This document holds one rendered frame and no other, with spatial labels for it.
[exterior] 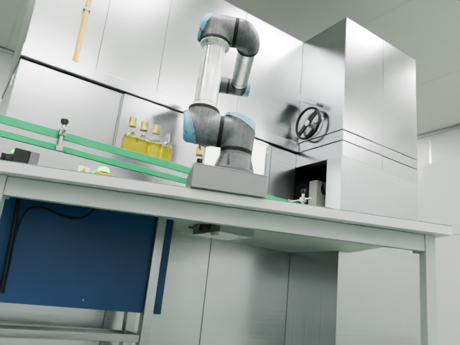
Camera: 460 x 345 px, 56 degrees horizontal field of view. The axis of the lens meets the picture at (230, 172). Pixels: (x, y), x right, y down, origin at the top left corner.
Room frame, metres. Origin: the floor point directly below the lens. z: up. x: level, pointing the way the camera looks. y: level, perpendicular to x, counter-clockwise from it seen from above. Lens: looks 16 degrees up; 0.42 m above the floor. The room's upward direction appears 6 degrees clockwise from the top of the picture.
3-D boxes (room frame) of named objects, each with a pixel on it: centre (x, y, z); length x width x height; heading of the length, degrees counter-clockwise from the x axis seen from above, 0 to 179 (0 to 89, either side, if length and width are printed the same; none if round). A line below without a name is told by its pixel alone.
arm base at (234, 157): (1.49, -0.01, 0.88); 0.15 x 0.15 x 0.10
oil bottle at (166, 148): (1.95, 0.32, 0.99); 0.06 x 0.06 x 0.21; 32
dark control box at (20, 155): (1.47, 0.72, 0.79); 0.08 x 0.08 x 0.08; 33
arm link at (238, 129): (1.49, -0.01, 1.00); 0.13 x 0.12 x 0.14; 94
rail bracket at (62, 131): (1.55, 0.63, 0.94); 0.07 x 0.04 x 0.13; 33
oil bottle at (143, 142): (1.89, 0.42, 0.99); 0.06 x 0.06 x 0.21; 33
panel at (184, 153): (2.20, 0.18, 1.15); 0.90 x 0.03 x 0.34; 123
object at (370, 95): (2.63, -0.80, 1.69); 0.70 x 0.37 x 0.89; 123
